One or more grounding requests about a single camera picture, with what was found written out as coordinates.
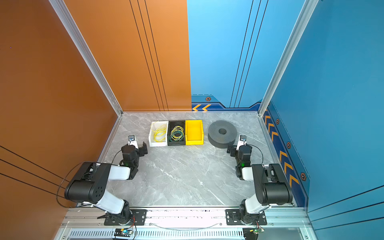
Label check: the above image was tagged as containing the grey perforated cable spool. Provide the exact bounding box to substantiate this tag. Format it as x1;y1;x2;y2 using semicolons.
208;120;239;149

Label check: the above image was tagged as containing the right aluminium corner post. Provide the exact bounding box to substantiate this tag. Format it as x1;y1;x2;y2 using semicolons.
258;0;319;117

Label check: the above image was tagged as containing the yellow plastic bin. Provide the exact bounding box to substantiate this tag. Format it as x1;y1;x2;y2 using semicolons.
185;120;204;146

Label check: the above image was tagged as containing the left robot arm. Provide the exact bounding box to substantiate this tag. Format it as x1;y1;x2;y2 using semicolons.
65;141;148;226

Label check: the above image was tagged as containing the white plastic bin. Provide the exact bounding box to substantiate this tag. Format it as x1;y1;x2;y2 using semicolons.
149;121;169;147

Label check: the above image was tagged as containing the right circuit board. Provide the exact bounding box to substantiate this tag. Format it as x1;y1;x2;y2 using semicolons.
250;227;265;235

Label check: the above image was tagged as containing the left green circuit board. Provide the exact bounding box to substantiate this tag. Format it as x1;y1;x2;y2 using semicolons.
113;228;135;240

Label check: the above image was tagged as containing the aluminium mounting rail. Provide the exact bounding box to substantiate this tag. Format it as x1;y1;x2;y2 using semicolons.
55;206;317;240

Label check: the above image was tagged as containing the aluminium corner post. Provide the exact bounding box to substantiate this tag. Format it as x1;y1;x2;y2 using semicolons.
49;0;124;117
258;0;319;117

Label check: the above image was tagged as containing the black plastic bin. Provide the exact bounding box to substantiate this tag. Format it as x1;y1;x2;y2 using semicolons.
167;121;186;146

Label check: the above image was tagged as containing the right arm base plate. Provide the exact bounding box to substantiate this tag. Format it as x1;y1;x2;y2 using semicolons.
225;209;268;226

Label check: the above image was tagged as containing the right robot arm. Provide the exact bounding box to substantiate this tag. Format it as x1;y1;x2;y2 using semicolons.
227;144;294;225

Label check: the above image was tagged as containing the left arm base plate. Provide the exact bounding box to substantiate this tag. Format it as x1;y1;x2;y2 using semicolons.
104;209;148;227

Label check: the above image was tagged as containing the left aluminium corner post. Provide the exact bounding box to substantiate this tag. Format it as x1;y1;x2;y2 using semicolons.
49;0;124;117

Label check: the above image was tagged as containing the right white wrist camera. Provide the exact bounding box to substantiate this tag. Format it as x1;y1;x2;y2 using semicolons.
236;135;247;151

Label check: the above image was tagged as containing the yellow cable in white bin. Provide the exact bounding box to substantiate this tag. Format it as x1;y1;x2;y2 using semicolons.
153;126;168;142

